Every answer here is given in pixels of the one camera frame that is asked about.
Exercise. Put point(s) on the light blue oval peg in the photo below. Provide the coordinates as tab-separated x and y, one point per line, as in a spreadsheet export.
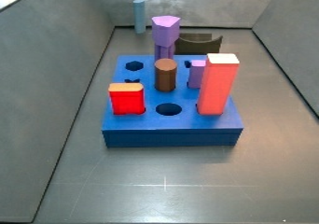
138	12

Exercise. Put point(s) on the blue peg board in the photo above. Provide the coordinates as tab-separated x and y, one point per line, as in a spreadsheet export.
169	123

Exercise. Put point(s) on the red block peg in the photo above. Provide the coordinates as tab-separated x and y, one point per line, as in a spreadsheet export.
126	98

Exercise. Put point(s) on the brown cylinder peg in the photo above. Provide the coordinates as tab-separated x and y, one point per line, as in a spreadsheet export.
165	72

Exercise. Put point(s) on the small purple peg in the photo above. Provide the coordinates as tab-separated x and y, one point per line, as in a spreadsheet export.
194	74

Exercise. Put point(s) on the tall salmon rectangular peg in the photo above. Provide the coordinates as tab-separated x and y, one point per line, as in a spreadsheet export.
216	83

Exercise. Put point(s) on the dark grey curved block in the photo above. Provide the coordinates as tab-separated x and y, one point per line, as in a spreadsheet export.
197	44

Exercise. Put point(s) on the tall purple peg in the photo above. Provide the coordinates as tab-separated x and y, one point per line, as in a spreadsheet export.
164	34

